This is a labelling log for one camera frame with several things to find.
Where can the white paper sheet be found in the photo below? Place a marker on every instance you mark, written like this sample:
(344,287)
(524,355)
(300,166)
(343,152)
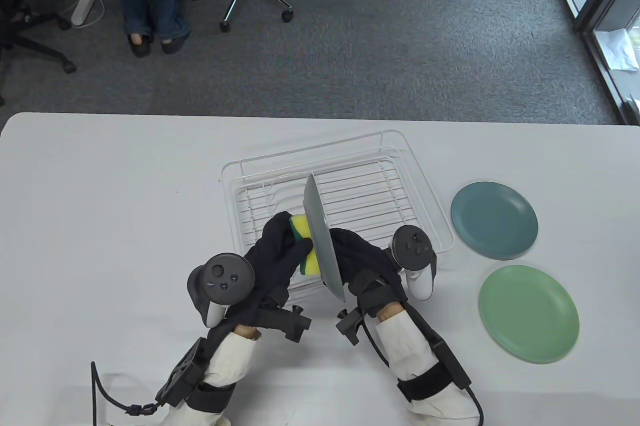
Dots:
(620,49)

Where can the person's right hand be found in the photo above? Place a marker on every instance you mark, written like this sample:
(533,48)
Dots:
(365,256)

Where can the black left forearm sensor box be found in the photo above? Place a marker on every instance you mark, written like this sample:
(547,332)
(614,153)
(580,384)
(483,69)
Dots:
(180,376)

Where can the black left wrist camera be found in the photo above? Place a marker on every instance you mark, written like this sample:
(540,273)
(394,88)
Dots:
(287,323)

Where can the person's left hand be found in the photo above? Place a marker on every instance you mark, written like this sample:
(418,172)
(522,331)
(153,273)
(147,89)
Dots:
(275,256)

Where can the grey plate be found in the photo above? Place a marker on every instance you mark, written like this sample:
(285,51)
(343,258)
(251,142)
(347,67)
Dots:
(322,246)

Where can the teal plate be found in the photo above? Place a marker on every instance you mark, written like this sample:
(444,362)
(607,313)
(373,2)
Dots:
(494,218)

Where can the black right forearm power box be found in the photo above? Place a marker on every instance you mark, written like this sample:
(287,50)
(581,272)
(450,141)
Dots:
(450,356)

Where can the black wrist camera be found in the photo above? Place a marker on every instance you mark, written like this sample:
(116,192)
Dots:
(352,326)
(287,323)

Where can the person's left forearm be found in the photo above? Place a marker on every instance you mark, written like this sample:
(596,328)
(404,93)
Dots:
(225,366)

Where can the light green plate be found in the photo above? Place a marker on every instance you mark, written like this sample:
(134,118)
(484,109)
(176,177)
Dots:
(529,313)

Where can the person's right forearm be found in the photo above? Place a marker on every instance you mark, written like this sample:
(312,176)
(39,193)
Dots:
(420,361)

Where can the black white left controller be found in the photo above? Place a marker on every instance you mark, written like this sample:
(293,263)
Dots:
(220,278)

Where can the yellow green sponge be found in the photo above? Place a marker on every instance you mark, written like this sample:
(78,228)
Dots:
(301,226)

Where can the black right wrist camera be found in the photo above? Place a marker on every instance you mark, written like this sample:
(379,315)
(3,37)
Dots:
(352,326)

